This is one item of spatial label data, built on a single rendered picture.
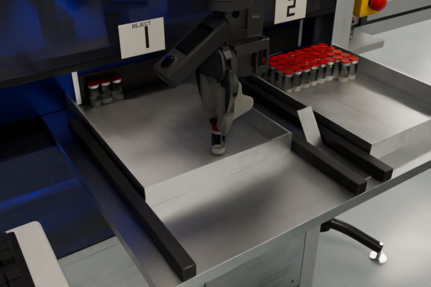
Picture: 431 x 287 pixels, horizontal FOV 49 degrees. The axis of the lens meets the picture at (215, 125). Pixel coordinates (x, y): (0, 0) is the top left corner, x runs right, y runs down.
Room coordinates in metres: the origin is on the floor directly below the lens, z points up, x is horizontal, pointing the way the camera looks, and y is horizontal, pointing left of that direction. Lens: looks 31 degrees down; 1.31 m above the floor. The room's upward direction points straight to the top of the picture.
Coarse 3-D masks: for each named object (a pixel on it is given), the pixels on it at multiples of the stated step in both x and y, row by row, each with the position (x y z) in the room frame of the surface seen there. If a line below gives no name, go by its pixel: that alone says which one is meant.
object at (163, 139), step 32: (128, 96) 0.84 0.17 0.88; (160, 96) 0.84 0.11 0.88; (192, 96) 0.84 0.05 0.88; (96, 128) 0.66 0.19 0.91; (128, 128) 0.71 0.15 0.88; (160, 128) 0.71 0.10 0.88; (192, 128) 0.71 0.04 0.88; (256, 128) 0.71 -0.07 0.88; (128, 160) 0.62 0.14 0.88; (160, 160) 0.62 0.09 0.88; (192, 160) 0.62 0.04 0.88; (224, 160) 0.57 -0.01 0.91; (256, 160) 0.61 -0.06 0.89; (160, 192) 0.52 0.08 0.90
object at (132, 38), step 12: (132, 24) 0.78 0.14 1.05; (144, 24) 0.79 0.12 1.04; (156, 24) 0.81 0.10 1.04; (120, 36) 0.77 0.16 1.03; (132, 36) 0.78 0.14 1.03; (144, 36) 0.79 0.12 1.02; (156, 36) 0.81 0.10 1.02; (132, 48) 0.78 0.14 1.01; (144, 48) 0.79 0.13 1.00; (156, 48) 0.81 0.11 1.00
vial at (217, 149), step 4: (212, 132) 0.63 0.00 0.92; (216, 132) 0.63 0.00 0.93; (212, 136) 0.63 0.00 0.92; (216, 136) 0.63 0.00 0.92; (220, 136) 0.63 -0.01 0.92; (224, 136) 0.64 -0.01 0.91; (212, 140) 0.63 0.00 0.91; (216, 140) 0.63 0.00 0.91; (220, 140) 0.63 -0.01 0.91; (224, 140) 0.64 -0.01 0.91; (212, 144) 0.63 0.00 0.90; (216, 144) 0.63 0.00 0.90; (220, 144) 0.63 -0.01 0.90; (224, 144) 0.64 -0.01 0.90; (212, 148) 0.63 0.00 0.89; (216, 148) 0.63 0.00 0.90; (220, 148) 0.63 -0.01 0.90; (224, 148) 0.64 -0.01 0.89; (216, 152) 0.63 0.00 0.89; (220, 152) 0.63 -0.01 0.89
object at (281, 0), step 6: (276, 0) 0.95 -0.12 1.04; (282, 0) 0.96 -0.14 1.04; (300, 0) 0.99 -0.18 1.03; (306, 0) 1.00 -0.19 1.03; (276, 6) 0.96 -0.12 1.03; (282, 6) 0.96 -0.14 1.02; (300, 6) 0.99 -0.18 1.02; (276, 12) 0.96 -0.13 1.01; (282, 12) 0.96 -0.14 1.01; (294, 12) 0.98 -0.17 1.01; (300, 12) 0.99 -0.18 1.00; (276, 18) 0.96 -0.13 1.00; (282, 18) 0.97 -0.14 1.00; (288, 18) 0.97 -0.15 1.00; (294, 18) 0.98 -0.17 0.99; (300, 18) 0.99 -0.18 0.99
